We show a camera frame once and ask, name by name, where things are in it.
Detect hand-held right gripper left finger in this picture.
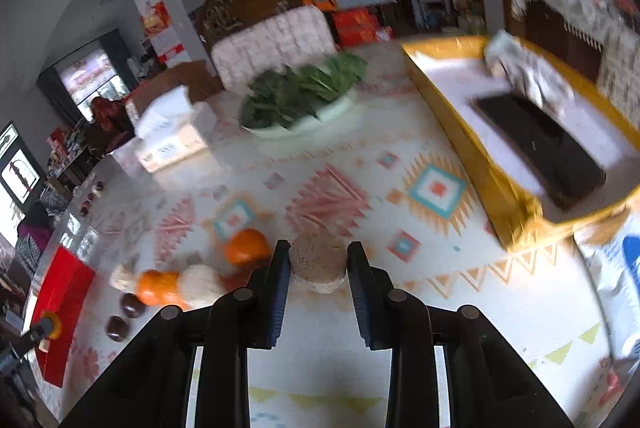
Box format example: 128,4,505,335
60,239,292,428

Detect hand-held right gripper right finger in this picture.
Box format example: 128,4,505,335
346,241,576,428

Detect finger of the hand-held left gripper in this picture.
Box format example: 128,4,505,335
19,325,46,346

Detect orange tangerine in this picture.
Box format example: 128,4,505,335
223,228,272,268
40,315,63,341
136,269,182,307

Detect red plastic tray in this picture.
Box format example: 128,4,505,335
31,245,97,388

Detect round beige rice cake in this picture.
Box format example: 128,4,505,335
289,231,348,295

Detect round white rice cake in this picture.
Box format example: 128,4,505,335
178,264,224,310

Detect small white rice cake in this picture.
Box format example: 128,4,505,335
109,262,141,293

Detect dark framed window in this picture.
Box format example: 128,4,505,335
0,123,41,249

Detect cluttered side table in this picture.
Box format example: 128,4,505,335
46,128,101,191

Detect yellow box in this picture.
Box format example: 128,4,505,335
402,35,640,251

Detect white bowl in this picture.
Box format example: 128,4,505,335
240,85,358,139

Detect white tissue pack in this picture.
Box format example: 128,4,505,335
134,88,218,174

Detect leafy green vegetables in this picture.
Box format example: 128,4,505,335
239,52,369,130

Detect red bag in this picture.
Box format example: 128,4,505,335
90,95,136,149

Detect black flat slab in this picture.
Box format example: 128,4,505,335
472,93,607,211

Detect brown chair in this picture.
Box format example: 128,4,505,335
131,60,223,106

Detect chair with white patterned cover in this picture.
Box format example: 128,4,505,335
210,5,338,89

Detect blue and white bag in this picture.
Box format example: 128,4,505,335
575,213,640,359

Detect curtained window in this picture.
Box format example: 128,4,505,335
37,30,133,119

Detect orange gift boxes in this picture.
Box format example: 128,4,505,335
332,8,382,47

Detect crumpled patterned bag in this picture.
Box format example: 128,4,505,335
484,30,576,114

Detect white lace covered cabinet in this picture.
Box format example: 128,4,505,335
512,0,640,119

